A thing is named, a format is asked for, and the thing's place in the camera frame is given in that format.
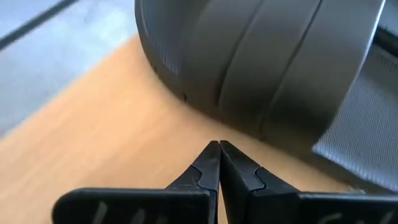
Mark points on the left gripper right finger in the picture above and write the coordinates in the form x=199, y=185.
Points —
x=280, y=208

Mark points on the large grey cylindrical appliance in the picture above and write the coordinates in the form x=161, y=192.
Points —
x=248, y=62

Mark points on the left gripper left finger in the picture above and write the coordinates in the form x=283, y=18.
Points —
x=155, y=205

